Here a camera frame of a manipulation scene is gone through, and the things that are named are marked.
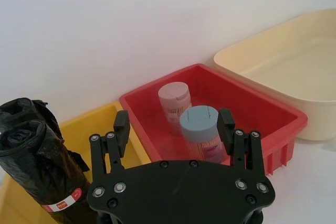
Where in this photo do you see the pink-lidded clear swab jar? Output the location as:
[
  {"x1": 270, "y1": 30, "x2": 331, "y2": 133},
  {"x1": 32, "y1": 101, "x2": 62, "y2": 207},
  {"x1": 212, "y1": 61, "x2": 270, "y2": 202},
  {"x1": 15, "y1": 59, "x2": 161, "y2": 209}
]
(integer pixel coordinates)
[{"x1": 157, "y1": 82, "x2": 192, "y2": 136}]

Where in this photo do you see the black garbage bag roll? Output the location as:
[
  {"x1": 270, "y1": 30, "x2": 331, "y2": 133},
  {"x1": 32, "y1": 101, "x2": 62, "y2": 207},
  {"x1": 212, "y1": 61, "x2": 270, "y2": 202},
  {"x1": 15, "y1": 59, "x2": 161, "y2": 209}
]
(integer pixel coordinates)
[
  {"x1": 0, "y1": 120, "x2": 92, "y2": 224},
  {"x1": 0, "y1": 98, "x2": 61, "y2": 141}
]

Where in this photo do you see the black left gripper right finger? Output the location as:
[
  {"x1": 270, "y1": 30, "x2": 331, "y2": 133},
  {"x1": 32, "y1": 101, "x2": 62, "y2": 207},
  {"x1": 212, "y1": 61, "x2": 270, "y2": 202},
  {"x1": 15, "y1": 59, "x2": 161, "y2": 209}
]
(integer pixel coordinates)
[{"x1": 216, "y1": 108, "x2": 266, "y2": 179}]

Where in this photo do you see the blue-lidded clear swab jar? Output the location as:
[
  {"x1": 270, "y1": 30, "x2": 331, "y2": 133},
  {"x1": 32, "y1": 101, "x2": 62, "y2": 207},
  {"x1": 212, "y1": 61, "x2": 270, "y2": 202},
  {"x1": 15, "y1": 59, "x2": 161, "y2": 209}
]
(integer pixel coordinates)
[{"x1": 179, "y1": 105, "x2": 224, "y2": 163}]

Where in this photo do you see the red plastic bin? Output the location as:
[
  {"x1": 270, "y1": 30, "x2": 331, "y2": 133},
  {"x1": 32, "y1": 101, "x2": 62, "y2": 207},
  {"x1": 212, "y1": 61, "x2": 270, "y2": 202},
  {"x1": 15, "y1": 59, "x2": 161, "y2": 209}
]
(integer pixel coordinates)
[{"x1": 119, "y1": 63, "x2": 308, "y2": 177}]

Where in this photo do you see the yellow plastic bin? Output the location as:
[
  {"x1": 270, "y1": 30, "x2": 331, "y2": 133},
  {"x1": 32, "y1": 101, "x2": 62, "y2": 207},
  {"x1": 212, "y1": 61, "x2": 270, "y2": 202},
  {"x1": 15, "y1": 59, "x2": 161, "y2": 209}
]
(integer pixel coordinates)
[{"x1": 0, "y1": 102, "x2": 153, "y2": 224}]

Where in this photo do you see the cream plastic basin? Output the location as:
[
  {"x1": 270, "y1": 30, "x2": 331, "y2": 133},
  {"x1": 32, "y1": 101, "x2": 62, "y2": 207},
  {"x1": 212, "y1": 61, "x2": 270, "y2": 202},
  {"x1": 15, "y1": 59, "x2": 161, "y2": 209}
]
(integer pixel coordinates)
[{"x1": 213, "y1": 8, "x2": 336, "y2": 142}]

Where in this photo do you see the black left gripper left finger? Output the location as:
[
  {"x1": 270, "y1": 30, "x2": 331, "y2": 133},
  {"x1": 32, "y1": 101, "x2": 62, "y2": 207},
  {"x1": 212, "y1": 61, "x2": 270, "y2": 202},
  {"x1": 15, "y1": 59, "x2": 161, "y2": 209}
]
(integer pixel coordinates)
[{"x1": 89, "y1": 110, "x2": 131, "y2": 183}]

